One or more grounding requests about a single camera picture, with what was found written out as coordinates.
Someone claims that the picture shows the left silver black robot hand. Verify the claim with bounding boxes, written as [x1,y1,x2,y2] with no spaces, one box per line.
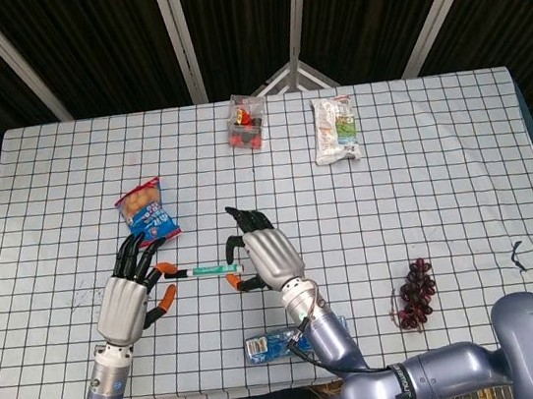
[85,226,199,351]

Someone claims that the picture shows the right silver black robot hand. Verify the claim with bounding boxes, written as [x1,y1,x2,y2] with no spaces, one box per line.
[216,197,310,299]

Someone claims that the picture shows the white green marker body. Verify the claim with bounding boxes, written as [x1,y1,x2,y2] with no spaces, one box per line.
[185,259,245,281]

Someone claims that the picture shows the blue wrapped rectangular pack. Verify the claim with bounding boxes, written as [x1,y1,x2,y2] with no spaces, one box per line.
[242,314,353,367]

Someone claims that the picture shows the blue red snack bag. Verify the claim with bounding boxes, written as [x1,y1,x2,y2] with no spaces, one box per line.
[111,174,185,254]

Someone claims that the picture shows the white black checkered tablecloth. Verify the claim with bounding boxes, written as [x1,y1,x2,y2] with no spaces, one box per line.
[0,55,533,399]

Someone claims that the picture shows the clear box with red toy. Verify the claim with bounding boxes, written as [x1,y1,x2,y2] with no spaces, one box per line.
[221,89,273,157]

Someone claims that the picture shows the white snack packet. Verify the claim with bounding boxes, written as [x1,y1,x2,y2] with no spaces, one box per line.
[307,92,363,168]

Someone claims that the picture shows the brown crumpled paper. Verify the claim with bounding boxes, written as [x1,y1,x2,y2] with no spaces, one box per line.
[312,380,344,399]

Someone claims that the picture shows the dark purple grape bunch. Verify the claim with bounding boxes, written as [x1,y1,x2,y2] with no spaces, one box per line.
[383,256,444,336]

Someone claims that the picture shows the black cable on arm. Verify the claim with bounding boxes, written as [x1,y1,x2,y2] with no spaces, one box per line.
[282,306,395,385]

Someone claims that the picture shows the white triangular frame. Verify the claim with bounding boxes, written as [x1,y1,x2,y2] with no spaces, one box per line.
[252,55,339,97]

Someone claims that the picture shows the white frame post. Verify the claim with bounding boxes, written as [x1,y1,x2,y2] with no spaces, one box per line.
[278,0,323,67]
[391,0,506,78]
[0,0,76,132]
[152,0,209,109]

